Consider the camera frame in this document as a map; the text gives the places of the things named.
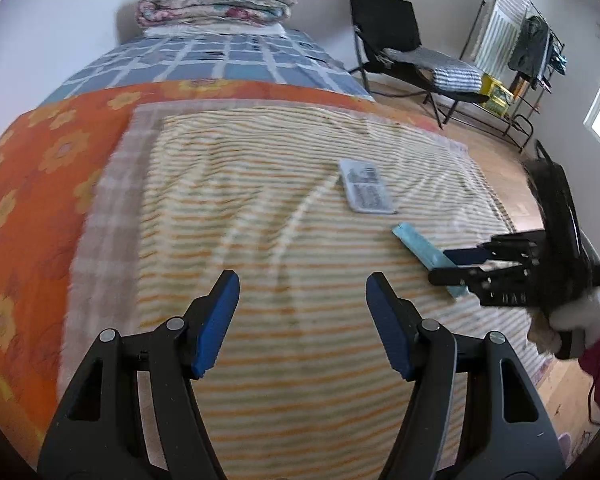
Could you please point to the orange floral blanket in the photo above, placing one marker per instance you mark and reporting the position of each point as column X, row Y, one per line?
column 40, row 220

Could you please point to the dark hanging clothes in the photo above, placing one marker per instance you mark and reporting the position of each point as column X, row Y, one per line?
column 530, row 45

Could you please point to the blue checked bedsheet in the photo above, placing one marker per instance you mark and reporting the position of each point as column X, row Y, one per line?
column 205, row 65

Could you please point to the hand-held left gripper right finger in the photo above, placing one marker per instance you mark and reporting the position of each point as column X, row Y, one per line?
column 387, row 320

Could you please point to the green striped hanging cloth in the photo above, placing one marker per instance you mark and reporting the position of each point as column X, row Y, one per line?
column 500, row 20

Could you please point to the checked cushion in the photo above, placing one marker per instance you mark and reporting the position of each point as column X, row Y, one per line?
column 450, row 72

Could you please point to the yellow crate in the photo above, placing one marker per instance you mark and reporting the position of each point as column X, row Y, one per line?
column 497, row 95

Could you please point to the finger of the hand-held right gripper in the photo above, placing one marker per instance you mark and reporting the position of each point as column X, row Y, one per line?
column 450, row 276
column 462, row 256

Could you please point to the white folded sheet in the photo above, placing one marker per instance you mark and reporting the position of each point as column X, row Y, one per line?
column 215, row 31

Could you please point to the person's right hand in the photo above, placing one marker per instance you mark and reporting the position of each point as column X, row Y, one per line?
column 582, row 312

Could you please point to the light teal packet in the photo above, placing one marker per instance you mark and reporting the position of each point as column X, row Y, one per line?
column 420, row 247

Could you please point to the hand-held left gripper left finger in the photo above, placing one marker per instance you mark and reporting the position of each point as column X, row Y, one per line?
column 220, row 320

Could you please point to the folded floral quilt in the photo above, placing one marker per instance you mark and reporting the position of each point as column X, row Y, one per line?
column 210, row 0

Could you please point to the black folding chair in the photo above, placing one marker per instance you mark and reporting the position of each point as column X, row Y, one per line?
column 385, row 10

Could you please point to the teal hanging garment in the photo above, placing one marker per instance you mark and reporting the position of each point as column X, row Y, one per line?
column 557, row 60

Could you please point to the black drying rack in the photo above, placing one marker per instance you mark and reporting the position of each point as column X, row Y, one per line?
column 480, row 9

